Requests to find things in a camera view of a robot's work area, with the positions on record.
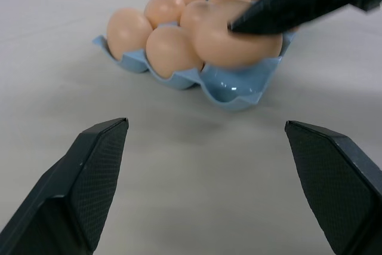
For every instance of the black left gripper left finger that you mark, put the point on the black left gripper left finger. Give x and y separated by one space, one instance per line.
68 189

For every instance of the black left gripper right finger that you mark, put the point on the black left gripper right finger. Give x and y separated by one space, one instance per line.
328 183

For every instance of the light blue egg tray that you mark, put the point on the light blue egg tray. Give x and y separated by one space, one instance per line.
229 84

